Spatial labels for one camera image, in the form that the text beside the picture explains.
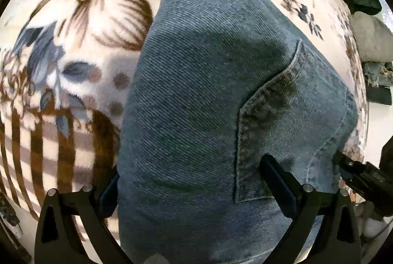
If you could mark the frayed light denim garment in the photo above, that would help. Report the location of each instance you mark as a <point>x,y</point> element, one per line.
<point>378,74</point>

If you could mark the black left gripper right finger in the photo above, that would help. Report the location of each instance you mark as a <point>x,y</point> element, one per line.
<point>337,241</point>

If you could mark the floral and striped fleece blanket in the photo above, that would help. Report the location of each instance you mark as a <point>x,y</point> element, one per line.
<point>66,68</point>

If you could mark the grey folded cloth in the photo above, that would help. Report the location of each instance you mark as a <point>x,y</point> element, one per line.
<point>373,38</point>

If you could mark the blue denim pants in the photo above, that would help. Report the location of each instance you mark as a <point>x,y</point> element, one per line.
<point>219,84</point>

